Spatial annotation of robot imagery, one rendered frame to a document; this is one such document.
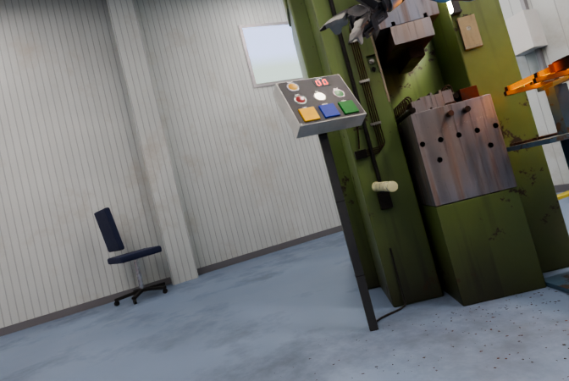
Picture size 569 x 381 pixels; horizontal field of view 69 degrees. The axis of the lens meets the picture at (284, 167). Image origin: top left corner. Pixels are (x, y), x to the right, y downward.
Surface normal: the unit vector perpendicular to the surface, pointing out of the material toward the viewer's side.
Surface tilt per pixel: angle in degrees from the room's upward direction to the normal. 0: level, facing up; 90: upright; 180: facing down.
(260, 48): 90
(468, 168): 90
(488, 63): 90
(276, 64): 90
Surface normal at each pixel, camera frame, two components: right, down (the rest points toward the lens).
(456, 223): -0.07, -0.04
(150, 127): 0.35, -0.15
